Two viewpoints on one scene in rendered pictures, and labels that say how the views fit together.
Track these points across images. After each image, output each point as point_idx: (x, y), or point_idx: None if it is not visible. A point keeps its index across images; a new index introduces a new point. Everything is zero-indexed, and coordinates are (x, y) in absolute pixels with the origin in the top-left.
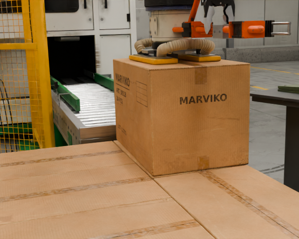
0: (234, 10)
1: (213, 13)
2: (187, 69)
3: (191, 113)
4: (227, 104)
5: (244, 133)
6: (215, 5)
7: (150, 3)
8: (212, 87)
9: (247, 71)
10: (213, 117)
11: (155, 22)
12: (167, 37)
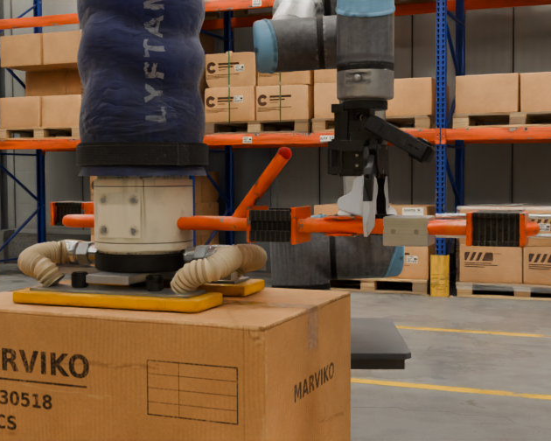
0: (388, 186)
1: (376, 192)
2: (301, 317)
3: (304, 419)
4: (334, 384)
5: (347, 440)
6: (378, 177)
7: (130, 157)
8: (323, 353)
9: (349, 308)
10: (324, 420)
11: (136, 206)
12: (168, 241)
